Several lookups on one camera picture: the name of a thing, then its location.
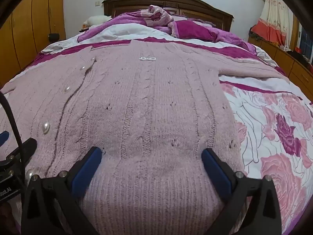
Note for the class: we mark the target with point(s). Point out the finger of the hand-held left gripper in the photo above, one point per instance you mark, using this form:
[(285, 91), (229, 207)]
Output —
[(3, 139), (28, 145)]

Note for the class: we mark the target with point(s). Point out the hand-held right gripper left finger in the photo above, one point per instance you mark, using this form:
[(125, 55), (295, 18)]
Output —
[(88, 166)]

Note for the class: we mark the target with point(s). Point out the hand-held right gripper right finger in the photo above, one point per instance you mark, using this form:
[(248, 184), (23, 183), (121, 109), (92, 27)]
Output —
[(215, 173)]

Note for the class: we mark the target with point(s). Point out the pink knit cardigan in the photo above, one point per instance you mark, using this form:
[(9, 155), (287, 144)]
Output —
[(146, 102)]

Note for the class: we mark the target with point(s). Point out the rose print bed sheet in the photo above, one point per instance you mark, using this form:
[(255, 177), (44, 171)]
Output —
[(269, 127)]

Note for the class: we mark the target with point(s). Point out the small black bag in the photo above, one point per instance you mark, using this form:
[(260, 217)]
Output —
[(53, 37)]

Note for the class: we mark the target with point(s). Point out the wooden wardrobe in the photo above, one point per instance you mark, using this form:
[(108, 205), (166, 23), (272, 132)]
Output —
[(31, 24)]

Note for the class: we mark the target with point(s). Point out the low wooden cabinet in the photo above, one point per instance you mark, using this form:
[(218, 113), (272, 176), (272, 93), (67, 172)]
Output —
[(281, 58)]

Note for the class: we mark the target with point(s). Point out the white plush toy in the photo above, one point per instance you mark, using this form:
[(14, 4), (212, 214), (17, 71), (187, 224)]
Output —
[(97, 20)]

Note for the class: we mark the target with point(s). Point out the dark cloth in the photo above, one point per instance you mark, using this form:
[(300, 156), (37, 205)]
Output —
[(298, 56)]

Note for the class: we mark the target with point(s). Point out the white magenta striped blanket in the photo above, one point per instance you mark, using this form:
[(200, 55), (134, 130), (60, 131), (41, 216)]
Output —
[(137, 30)]

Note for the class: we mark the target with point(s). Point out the window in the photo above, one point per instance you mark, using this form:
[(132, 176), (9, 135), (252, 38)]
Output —
[(305, 44)]

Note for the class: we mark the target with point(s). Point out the red white floral curtain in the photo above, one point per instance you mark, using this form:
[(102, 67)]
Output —
[(273, 22)]

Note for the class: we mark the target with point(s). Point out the dark wooden headboard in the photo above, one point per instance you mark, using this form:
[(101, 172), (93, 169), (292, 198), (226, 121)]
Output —
[(195, 6)]

